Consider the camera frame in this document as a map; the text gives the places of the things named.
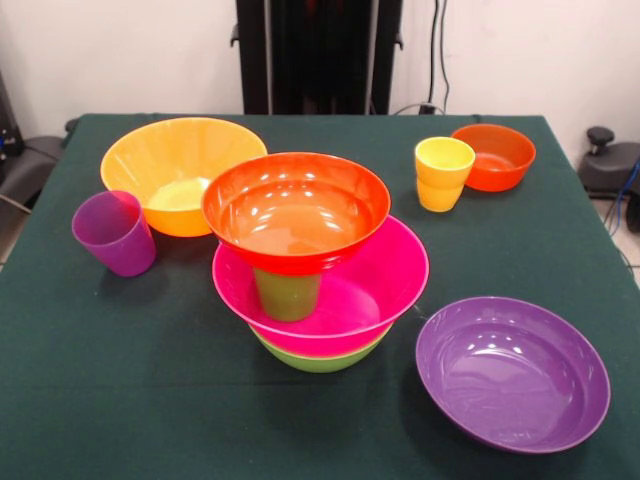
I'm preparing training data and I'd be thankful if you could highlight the large red shallow bowl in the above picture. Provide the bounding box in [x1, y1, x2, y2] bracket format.
[200, 152, 392, 277]

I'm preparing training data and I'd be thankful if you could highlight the green cup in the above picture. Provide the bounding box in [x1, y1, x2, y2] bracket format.
[252, 267, 323, 323]

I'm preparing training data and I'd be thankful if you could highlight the large pink bowl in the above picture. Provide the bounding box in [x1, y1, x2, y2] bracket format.
[211, 214, 431, 359]

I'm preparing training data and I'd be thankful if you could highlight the yellow cup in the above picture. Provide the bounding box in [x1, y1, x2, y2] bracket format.
[414, 136, 477, 214]

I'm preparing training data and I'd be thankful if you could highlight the green bowl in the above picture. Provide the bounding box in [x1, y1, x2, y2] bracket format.
[249, 324, 391, 374]

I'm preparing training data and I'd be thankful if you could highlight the large orange bowl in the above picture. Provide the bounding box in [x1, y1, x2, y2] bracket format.
[99, 117, 269, 238]

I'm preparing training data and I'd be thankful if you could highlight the dark green tablecloth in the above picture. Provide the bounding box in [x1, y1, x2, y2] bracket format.
[0, 113, 640, 480]

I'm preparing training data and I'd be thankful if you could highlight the small red bowl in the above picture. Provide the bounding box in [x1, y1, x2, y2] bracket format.
[450, 123, 538, 193]

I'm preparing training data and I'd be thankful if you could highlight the purple cup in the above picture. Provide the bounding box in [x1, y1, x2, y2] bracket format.
[71, 190, 158, 278]

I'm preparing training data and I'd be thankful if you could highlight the large purple shallow bowl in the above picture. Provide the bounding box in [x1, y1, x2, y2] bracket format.
[414, 295, 612, 454]

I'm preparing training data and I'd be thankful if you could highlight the black floor base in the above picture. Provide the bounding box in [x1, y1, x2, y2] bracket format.
[579, 127, 640, 201]
[0, 134, 66, 206]

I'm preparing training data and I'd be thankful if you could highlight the black hanging cable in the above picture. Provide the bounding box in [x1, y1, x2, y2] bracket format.
[429, 0, 451, 114]

